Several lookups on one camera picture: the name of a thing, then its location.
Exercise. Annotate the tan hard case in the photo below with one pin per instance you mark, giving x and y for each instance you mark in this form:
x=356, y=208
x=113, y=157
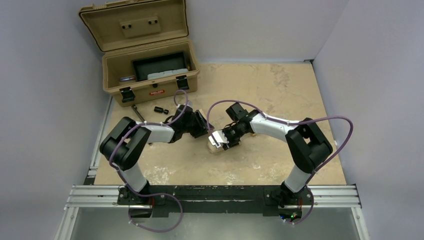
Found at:
x=128, y=30

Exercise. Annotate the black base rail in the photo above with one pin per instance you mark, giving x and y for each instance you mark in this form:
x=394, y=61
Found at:
x=267, y=200

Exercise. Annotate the aluminium frame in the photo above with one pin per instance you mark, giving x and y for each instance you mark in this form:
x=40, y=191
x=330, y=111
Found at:
x=106, y=196

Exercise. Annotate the beige folding umbrella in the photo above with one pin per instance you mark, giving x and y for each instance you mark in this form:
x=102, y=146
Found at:
x=213, y=149

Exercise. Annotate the small black cylinder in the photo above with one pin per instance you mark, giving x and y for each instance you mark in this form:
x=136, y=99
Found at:
x=161, y=110

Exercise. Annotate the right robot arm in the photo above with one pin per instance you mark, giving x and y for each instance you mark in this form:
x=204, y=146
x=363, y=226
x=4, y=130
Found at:
x=307, y=144

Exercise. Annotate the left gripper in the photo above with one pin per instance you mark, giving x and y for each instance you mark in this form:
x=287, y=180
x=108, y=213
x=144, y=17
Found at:
x=199, y=124

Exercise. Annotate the black hex key tool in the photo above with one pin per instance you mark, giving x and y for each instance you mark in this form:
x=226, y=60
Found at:
x=138, y=114

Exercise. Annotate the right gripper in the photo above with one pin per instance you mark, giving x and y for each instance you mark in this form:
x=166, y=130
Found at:
x=226, y=136

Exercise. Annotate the grey box in case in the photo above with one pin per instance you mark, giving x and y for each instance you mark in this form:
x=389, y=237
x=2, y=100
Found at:
x=167, y=73

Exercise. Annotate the metal can in case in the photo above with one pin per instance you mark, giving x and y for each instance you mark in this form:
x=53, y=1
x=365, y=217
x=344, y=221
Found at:
x=127, y=78

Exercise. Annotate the black tray in case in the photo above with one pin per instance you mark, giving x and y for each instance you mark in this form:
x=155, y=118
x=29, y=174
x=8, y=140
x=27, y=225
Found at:
x=161, y=63

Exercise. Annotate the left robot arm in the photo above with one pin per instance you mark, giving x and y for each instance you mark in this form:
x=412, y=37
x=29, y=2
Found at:
x=124, y=145

